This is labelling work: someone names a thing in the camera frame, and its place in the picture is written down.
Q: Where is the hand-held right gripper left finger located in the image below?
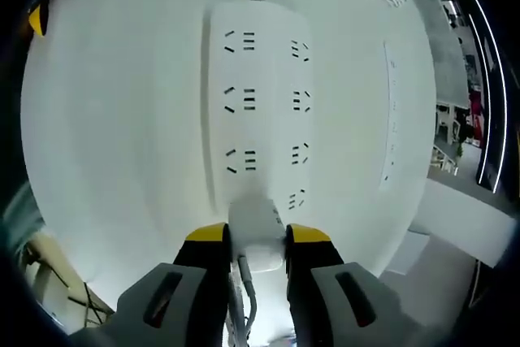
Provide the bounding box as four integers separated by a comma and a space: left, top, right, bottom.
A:
80, 222, 233, 347

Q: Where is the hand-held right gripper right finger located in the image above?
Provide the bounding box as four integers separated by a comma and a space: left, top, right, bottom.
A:
284, 223, 428, 347

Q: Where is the white charger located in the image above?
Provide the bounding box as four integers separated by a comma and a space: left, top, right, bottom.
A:
226, 195, 286, 274

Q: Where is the white power strip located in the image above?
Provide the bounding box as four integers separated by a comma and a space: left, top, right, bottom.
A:
200, 0, 313, 224

